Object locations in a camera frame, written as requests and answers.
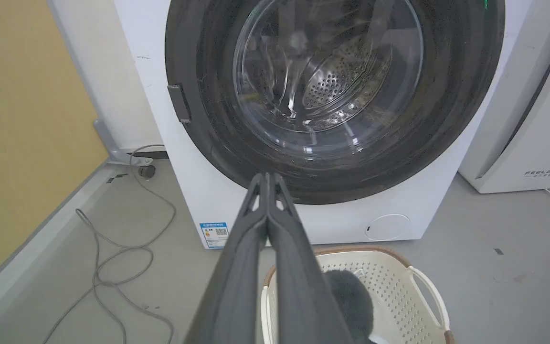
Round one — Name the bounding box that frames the cream perforated laundry basket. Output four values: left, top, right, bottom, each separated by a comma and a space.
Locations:
261, 246, 455, 344

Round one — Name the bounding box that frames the blue energy label sticker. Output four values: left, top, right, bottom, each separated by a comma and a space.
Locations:
200, 222, 229, 249

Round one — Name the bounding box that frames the dark grey fluffy garment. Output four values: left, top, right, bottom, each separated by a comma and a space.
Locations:
324, 269, 375, 344

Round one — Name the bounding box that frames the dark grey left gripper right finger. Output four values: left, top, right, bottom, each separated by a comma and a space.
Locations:
267, 172, 355, 344

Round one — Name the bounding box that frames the round black washing machine door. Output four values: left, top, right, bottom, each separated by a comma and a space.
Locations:
164, 0, 506, 205

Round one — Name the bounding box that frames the white front-load washing machine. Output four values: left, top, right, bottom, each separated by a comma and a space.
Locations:
114, 0, 537, 250

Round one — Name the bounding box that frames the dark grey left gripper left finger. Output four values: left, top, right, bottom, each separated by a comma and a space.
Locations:
184, 172, 269, 344

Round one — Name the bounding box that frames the grey power cable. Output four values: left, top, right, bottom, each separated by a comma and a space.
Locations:
42, 144, 177, 344

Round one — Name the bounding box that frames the white Feelbird appliance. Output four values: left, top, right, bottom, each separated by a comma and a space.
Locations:
458, 0, 550, 194

